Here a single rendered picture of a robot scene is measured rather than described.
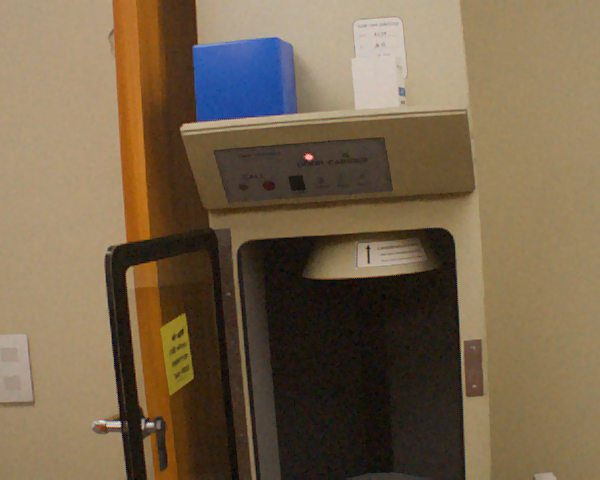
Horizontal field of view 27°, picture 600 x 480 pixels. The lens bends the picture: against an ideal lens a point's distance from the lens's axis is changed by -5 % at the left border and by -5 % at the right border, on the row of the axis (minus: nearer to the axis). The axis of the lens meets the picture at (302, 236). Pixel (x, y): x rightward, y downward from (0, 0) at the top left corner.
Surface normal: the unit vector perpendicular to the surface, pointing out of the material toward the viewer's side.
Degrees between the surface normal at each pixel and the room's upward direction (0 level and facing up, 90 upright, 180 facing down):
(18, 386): 90
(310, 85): 90
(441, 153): 135
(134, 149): 90
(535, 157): 90
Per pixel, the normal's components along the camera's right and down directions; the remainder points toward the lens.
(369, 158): -0.05, 0.75
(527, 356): -0.15, 0.07
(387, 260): 0.15, -0.36
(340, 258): -0.46, -0.32
